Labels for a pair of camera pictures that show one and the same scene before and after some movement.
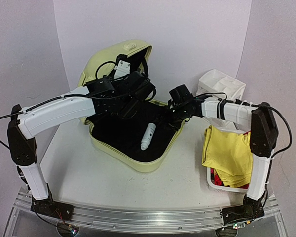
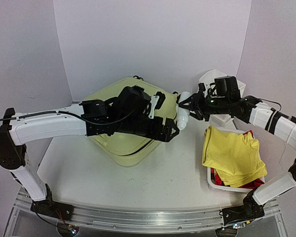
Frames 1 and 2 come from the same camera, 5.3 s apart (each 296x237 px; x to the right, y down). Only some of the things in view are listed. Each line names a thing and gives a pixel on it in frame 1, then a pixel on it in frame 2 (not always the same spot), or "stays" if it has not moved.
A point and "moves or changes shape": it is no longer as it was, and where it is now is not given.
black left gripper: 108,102 -> 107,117
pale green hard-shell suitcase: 142,141 moves or changes shape
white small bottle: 148,136 moves or changes shape
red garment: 216,180 stays
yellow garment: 230,154 stays
